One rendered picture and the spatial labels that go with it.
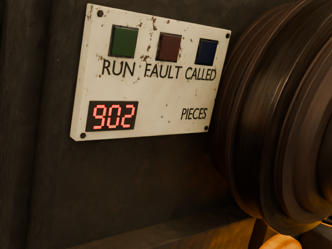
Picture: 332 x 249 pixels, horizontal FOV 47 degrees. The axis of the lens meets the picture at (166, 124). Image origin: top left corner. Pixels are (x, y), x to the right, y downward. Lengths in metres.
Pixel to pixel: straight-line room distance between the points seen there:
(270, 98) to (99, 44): 0.26
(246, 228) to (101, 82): 0.49
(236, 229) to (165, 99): 0.36
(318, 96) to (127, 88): 0.29
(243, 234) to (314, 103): 0.37
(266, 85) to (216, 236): 0.33
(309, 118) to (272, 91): 0.07
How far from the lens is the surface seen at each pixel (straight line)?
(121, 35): 0.52
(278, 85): 0.58
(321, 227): 1.10
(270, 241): 0.87
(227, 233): 0.82
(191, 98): 0.63
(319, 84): 0.62
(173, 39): 0.57
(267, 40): 0.63
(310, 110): 0.62
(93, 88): 0.52
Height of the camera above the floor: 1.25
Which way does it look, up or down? 16 degrees down
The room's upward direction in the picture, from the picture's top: 11 degrees clockwise
